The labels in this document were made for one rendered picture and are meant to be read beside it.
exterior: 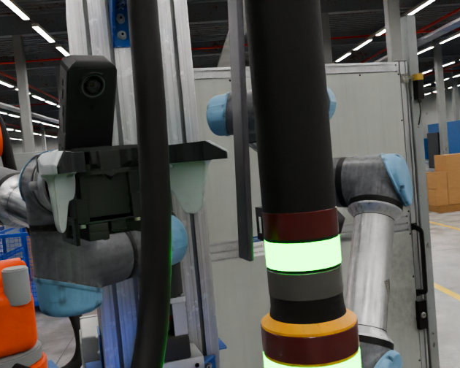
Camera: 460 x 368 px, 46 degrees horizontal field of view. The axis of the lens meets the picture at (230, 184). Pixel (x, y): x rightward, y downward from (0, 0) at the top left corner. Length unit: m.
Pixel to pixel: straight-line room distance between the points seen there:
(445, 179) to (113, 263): 12.17
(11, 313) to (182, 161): 3.81
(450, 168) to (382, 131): 10.32
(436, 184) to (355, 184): 11.44
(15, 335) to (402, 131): 2.99
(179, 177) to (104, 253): 0.24
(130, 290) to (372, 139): 1.52
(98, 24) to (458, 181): 11.95
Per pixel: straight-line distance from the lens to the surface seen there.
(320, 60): 0.24
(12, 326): 4.24
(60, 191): 0.42
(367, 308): 1.12
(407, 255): 2.58
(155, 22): 0.17
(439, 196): 12.70
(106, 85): 0.50
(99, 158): 0.47
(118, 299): 1.19
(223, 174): 2.13
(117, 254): 0.68
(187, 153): 0.44
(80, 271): 0.65
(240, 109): 0.23
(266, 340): 0.25
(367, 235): 1.16
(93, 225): 0.47
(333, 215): 0.24
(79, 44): 1.18
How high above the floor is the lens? 1.65
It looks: 3 degrees down
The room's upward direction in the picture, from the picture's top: 5 degrees counter-clockwise
